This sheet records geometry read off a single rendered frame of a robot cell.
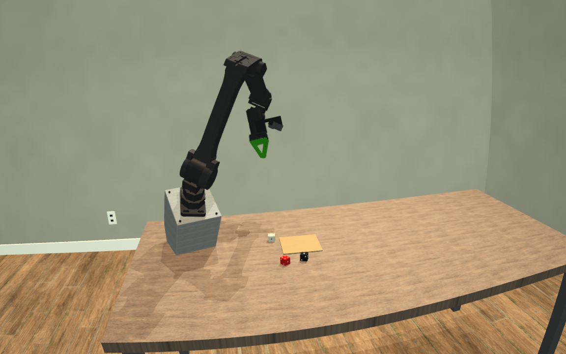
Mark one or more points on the red dice with white pips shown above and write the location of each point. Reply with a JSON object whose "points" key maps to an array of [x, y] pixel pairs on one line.
{"points": [[285, 260]]}

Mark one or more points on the tan flat mat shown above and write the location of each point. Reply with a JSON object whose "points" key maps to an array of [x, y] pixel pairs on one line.
{"points": [[298, 244]]}

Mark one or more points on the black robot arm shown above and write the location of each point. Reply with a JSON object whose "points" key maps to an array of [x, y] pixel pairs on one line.
{"points": [[200, 167]]}

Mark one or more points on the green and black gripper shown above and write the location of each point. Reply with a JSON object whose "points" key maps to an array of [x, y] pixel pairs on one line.
{"points": [[258, 139]]}

